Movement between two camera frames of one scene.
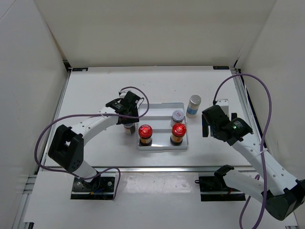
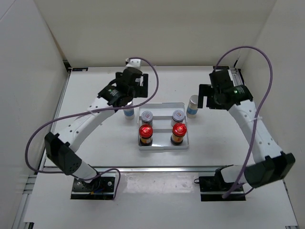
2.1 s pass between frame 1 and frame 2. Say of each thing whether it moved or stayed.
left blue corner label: stayed
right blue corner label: stayed
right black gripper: moved
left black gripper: moved
